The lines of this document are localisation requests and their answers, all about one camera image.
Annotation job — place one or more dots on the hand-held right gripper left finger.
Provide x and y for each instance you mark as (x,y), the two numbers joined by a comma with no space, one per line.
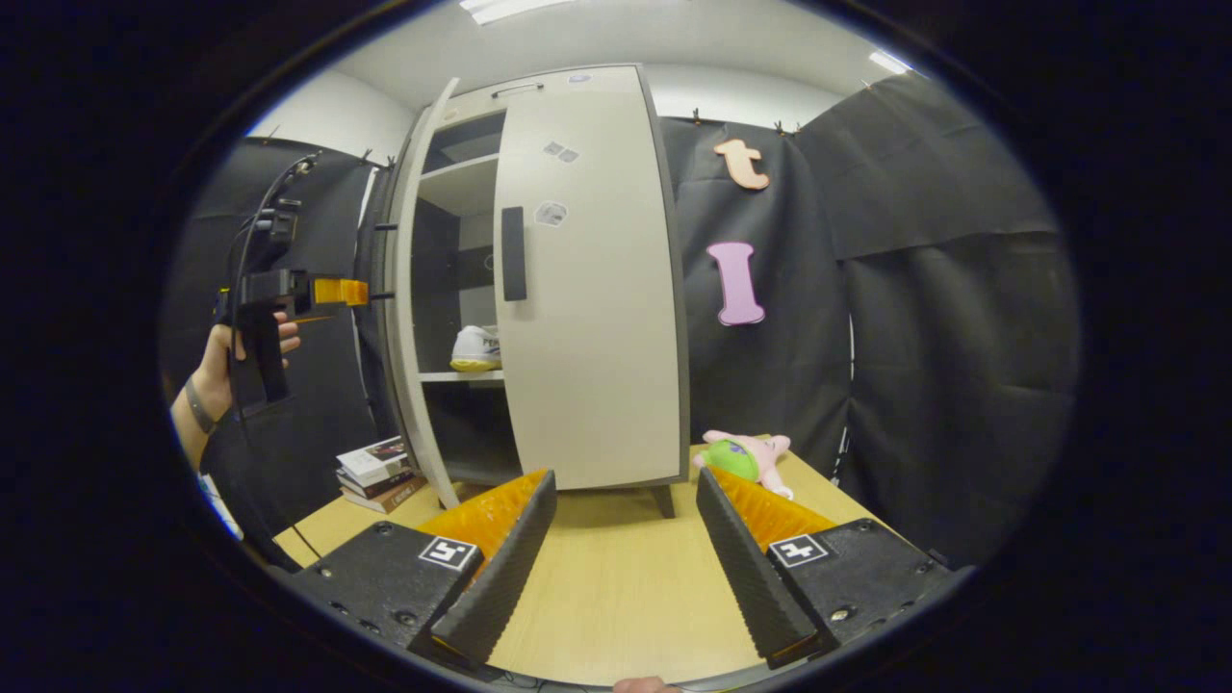
(505,568)

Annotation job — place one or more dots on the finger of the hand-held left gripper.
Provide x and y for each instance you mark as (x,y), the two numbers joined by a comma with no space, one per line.
(339,292)

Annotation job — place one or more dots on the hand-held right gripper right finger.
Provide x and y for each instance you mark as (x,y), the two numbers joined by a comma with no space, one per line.
(746,568)

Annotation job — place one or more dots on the grey shoe cabinet door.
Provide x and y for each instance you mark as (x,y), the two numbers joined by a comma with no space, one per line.
(409,289)
(587,289)

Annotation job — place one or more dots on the white shoe yellow sole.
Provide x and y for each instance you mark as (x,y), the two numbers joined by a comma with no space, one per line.
(478,348)

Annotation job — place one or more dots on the grey shoe cabinet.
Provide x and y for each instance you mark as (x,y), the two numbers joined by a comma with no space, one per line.
(462,183)

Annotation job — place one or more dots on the dark wristband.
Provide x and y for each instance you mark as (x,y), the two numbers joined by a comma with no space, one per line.
(200,409)

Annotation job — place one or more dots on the pink green plush toy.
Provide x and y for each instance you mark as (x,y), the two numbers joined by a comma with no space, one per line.
(751,457)

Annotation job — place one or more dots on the brown cover book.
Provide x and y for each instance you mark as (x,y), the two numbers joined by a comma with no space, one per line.
(387,496)

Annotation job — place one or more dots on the dark cover book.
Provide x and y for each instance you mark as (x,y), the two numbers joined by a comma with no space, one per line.
(377,481)

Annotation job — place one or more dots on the white cover book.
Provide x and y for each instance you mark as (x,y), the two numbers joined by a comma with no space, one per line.
(373,460)

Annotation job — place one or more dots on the black backdrop cloth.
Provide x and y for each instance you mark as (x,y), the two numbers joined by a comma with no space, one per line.
(914,337)

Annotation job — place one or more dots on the small ceiling light panel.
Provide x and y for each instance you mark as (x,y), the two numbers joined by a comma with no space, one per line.
(889,62)

